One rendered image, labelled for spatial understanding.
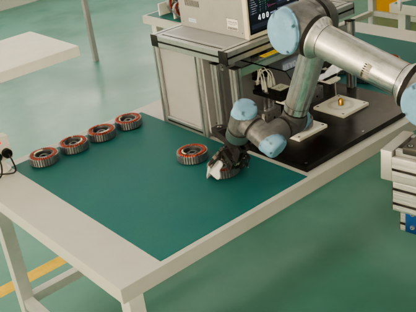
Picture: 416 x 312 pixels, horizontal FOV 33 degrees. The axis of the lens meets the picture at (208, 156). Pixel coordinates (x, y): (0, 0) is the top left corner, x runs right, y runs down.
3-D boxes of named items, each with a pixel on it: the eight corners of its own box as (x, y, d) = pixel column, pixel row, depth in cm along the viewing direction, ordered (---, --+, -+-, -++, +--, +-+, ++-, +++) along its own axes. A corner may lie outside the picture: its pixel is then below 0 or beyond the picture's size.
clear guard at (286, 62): (346, 69, 239) (346, 52, 236) (299, 91, 226) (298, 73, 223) (278, 53, 262) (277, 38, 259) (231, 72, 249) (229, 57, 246)
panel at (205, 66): (327, 78, 297) (324, 9, 284) (212, 132, 261) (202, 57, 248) (325, 77, 298) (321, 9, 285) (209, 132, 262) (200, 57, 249)
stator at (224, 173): (246, 173, 234) (245, 163, 232) (218, 183, 230) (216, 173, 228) (229, 161, 243) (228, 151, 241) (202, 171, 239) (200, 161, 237)
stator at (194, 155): (202, 148, 255) (200, 139, 253) (213, 160, 245) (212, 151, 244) (173, 156, 252) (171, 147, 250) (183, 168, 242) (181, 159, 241)
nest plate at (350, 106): (368, 104, 267) (368, 102, 266) (343, 118, 259) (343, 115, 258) (338, 96, 278) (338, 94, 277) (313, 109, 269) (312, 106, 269)
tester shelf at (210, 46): (354, 13, 274) (354, 2, 272) (227, 65, 237) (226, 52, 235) (274, 1, 305) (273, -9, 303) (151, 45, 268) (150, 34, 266)
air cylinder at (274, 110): (281, 118, 266) (280, 104, 263) (268, 125, 262) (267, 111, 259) (272, 115, 269) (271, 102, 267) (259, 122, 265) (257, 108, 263)
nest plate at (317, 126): (327, 127, 254) (327, 124, 253) (299, 142, 246) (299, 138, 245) (297, 117, 265) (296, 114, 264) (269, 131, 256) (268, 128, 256)
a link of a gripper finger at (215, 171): (208, 188, 229) (225, 169, 224) (199, 174, 231) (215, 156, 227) (214, 188, 231) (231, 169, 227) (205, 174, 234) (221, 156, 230)
